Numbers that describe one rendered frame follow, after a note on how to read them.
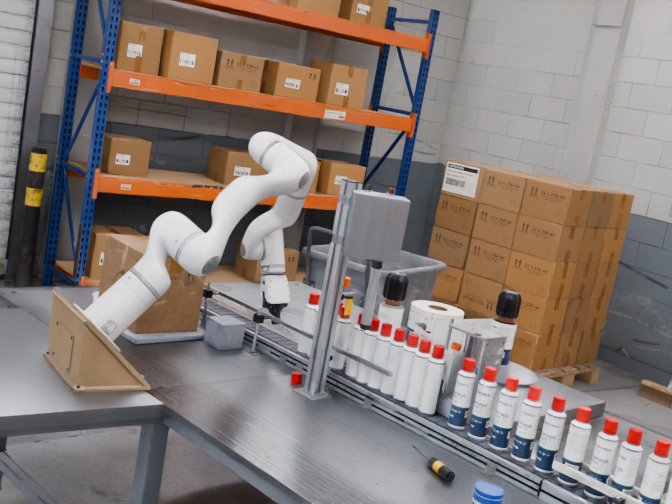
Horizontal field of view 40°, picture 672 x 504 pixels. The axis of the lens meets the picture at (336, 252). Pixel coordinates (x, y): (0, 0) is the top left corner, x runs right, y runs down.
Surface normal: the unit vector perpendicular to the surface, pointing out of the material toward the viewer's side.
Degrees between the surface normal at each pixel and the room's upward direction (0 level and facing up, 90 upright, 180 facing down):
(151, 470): 90
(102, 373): 90
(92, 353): 90
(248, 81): 90
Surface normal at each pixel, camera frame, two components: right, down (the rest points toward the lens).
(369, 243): 0.15, 0.20
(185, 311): 0.62, 0.25
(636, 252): -0.79, -0.04
